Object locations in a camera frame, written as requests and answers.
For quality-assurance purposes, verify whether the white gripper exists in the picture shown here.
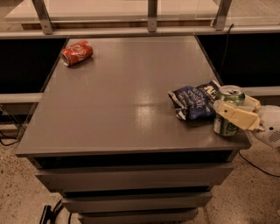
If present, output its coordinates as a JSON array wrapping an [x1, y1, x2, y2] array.
[[213, 95, 280, 148]]

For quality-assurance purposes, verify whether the green soda can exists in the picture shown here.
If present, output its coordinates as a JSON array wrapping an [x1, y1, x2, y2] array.
[[213, 85, 245, 137]]

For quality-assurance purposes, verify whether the red soda can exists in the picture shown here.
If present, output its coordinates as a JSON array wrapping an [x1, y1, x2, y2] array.
[[59, 40, 94, 67]]

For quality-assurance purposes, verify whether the blue chip bag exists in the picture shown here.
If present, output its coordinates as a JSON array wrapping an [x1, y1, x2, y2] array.
[[168, 80, 221, 121]]

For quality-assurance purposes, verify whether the grey drawer cabinet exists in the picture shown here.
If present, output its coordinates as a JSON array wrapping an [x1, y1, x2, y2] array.
[[17, 37, 250, 224]]

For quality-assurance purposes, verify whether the black device on floor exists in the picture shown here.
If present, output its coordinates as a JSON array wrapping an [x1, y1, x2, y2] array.
[[39, 199, 64, 224]]

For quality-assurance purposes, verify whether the black floor cable right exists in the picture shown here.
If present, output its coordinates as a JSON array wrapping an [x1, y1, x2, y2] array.
[[238, 150, 280, 179]]

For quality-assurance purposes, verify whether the metal railing frame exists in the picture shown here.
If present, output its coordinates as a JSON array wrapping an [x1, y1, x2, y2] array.
[[0, 0, 280, 39]]

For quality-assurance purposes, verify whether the black cables left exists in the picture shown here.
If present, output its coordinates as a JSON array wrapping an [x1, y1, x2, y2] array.
[[0, 104, 27, 147]]

